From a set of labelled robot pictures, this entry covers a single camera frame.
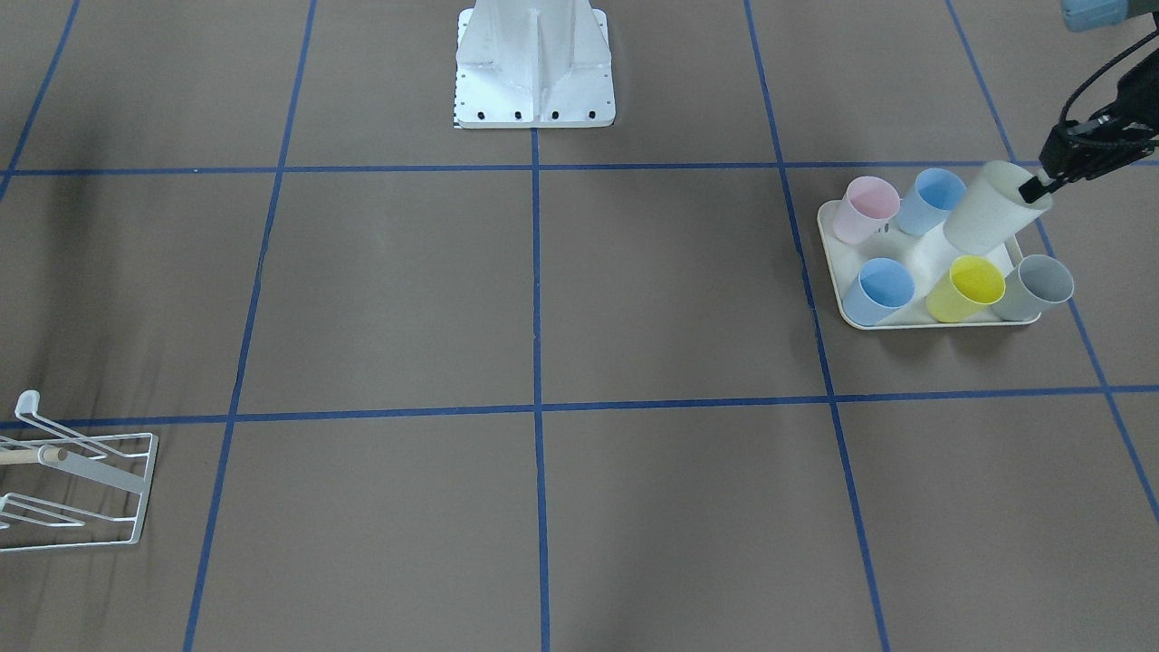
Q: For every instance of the cream plastic tray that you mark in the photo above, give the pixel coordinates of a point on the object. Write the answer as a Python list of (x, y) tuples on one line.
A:
[(926, 258)]

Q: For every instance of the pink plastic cup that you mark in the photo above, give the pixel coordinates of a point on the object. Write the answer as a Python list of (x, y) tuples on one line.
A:
[(869, 203)]

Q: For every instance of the cream white plastic cup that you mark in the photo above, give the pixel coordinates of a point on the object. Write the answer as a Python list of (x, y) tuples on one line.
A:
[(993, 210)]

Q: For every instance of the grey plastic cup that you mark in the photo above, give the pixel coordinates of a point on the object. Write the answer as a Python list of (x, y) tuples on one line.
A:
[(1038, 284)]

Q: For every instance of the yellow plastic cup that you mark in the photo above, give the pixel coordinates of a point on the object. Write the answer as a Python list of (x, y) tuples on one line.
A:
[(970, 285)]

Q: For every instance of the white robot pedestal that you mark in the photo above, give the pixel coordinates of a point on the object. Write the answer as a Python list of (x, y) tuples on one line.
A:
[(533, 65)]

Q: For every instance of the blue plastic cup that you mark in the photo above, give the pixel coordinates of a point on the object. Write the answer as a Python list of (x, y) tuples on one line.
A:
[(932, 197), (881, 287)]

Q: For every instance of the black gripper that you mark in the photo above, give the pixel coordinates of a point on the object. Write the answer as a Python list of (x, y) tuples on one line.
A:
[(1083, 150)]

